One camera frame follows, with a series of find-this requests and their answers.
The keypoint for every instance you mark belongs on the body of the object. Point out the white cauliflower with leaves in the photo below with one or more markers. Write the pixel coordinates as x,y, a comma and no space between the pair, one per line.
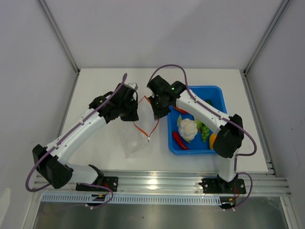
188,128

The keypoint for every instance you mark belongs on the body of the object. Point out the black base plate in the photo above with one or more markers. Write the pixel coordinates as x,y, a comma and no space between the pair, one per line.
108,182
219,186

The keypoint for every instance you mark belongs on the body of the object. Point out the clear zip top bag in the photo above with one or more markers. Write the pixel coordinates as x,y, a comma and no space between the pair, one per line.
136,136

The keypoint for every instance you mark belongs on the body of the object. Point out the red orange mango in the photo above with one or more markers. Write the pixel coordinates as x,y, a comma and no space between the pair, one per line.
180,110

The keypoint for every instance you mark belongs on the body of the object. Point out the right corner frame post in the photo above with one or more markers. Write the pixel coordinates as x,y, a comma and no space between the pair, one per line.
284,4

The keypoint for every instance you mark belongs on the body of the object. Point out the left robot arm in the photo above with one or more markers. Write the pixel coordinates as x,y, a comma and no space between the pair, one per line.
52,160

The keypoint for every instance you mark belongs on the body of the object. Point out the left corner frame post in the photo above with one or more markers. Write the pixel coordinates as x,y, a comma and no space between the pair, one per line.
58,34

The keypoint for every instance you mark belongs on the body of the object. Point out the green grape bunch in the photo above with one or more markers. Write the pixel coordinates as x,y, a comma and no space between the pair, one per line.
205,132

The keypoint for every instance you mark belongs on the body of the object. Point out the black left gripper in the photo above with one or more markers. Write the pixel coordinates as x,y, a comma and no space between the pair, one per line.
134,116

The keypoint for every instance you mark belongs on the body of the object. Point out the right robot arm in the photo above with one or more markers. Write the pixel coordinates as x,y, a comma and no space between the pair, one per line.
228,129

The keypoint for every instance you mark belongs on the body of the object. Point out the corner frame post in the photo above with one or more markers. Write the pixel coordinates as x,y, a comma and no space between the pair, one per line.
284,4
58,34

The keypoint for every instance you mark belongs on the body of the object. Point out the red chili pepper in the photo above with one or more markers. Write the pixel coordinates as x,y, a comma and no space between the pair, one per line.
178,142

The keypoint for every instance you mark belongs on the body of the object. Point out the blue plastic bin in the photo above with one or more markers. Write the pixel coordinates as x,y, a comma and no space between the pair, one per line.
197,146

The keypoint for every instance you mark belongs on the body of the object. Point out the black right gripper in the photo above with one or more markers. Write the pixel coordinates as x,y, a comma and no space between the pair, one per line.
158,114

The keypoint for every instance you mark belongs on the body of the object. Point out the orange yellow bell pepper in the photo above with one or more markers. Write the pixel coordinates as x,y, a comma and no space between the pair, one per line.
212,140

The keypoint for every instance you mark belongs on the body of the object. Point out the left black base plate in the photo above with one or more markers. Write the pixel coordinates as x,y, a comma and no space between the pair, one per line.
108,182

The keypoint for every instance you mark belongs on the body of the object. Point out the aluminium frame rail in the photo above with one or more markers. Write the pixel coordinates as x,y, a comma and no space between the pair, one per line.
187,183

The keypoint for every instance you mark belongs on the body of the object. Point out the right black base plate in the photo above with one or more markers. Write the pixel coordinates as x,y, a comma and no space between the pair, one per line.
219,186

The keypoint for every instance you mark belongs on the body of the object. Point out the green cucumber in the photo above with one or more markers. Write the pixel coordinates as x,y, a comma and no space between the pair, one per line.
209,102

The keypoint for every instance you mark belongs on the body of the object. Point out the white slotted cable duct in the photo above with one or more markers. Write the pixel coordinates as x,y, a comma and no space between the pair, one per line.
132,199

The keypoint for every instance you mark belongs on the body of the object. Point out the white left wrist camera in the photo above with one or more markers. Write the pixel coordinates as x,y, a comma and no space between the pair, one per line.
134,86

